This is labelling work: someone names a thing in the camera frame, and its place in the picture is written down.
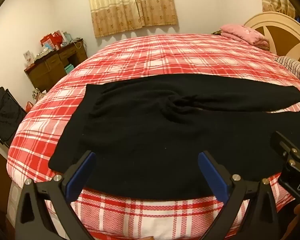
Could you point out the red gift bag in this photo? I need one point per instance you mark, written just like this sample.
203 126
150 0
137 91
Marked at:
51 40

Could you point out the striped pillow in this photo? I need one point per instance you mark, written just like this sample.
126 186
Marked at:
295 67

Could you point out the dark wooden desk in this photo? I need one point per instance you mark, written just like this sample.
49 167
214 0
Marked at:
47 67

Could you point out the dark patterned cloth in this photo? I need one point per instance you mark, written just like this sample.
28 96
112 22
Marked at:
217 32

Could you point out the white paper bag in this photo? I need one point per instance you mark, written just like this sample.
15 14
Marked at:
66 36

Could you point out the wide beige patterned curtain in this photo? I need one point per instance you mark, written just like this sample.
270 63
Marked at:
130 5

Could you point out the floral bag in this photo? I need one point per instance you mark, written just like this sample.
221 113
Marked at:
38 94

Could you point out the red plastic bag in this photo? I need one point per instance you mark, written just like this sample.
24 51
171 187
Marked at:
29 107

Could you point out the teal box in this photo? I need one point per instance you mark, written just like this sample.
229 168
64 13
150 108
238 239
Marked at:
69 68

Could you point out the red plaid bed blanket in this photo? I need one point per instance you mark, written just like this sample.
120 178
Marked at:
165 60

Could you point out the black pants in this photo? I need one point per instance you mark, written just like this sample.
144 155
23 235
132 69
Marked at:
152 135

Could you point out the pink folded blanket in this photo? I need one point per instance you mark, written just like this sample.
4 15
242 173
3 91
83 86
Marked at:
242 33

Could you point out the cream wooden headboard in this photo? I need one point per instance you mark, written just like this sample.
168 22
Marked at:
282 30

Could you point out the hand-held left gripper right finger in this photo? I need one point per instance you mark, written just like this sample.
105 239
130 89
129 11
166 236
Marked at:
212 177

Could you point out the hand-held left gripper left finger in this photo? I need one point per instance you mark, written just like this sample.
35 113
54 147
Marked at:
81 177

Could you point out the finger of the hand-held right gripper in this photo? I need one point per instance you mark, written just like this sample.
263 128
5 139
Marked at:
281 142

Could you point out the black folding chair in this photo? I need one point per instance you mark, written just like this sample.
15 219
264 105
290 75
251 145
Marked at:
5 115

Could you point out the white patterned mattress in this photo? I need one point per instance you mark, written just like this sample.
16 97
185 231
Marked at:
13 200

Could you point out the white card with red print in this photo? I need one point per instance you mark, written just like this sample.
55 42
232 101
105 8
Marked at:
29 57

